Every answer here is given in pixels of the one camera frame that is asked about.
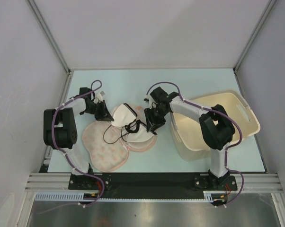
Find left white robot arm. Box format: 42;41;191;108
43;87;114;189

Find cream plastic laundry basket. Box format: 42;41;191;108
170;88;260;162

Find pink floral laundry bag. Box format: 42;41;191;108
82;104;158;173

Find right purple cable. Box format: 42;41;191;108
145;81;246;209

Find aluminium frame rail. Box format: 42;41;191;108
24;172;72;191

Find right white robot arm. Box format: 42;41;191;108
144;87;235;190

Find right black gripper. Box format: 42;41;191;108
144;106;169;132

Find white bra black straps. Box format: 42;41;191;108
103;103;155;145

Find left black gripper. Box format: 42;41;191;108
83;100;114;122

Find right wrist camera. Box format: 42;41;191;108
143;94;152;104

